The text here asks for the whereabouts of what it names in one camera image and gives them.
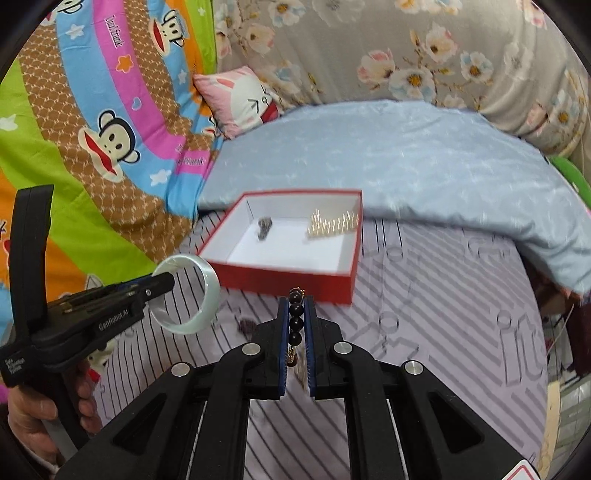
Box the pale jade bangle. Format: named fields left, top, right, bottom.
left=147, top=254, right=221, bottom=336

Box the black bead bracelet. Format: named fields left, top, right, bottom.
left=285, top=286, right=307, bottom=368

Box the pearl necklace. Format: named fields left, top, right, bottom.
left=305, top=208, right=361, bottom=240

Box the red jewelry box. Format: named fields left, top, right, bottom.
left=198, top=189, right=363, bottom=305

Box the dark small jewelry piece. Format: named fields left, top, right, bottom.
left=257, top=217, right=273, bottom=241

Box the left hand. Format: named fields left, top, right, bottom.
left=8, top=360, right=102, bottom=474

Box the colorful monkey cartoon blanket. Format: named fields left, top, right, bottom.
left=0, top=0, right=226, bottom=402

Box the pink bunny pillow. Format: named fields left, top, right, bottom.
left=193, top=66, right=281, bottom=140

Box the light blue blanket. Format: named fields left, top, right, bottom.
left=198, top=100, right=590, bottom=294

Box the green object at bedside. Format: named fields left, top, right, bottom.
left=550, top=156, right=591, bottom=209

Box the grey floral quilt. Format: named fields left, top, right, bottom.
left=212, top=1, right=590, bottom=163

